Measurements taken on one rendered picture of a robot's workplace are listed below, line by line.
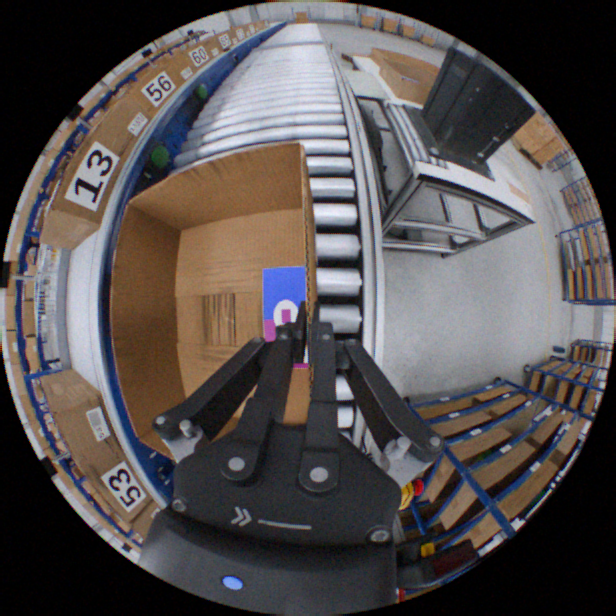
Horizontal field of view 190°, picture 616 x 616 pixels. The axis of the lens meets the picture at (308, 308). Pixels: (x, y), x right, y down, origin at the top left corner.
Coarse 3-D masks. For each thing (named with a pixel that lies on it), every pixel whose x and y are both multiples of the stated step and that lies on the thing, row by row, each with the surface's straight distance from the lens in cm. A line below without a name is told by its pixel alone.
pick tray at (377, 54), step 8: (376, 48) 134; (376, 56) 124; (384, 56) 113; (392, 56) 138; (400, 56) 139; (408, 56) 140; (408, 64) 111; (416, 64) 143; (424, 64) 145; (432, 64) 146; (432, 72) 116
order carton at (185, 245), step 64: (192, 192) 33; (256, 192) 32; (128, 256) 36; (192, 256) 42; (256, 256) 35; (128, 320) 36; (192, 320) 41; (256, 320) 34; (128, 384) 36; (192, 384) 44
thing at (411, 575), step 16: (416, 544) 32; (432, 544) 32; (464, 544) 29; (416, 560) 31; (432, 560) 27; (448, 560) 27; (464, 560) 28; (400, 576) 33; (416, 576) 28; (432, 576) 27; (448, 576) 30
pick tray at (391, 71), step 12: (384, 60) 99; (384, 72) 96; (396, 72) 83; (408, 72) 108; (420, 72) 109; (396, 84) 82; (408, 84) 79; (420, 84) 80; (432, 84) 113; (396, 96) 81; (408, 96) 81; (420, 96) 82
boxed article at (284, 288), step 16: (272, 272) 32; (288, 272) 31; (304, 272) 31; (272, 288) 31; (288, 288) 31; (304, 288) 31; (272, 304) 31; (288, 304) 31; (272, 320) 31; (288, 320) 31; (272, 336) 32; (304, 368) 32
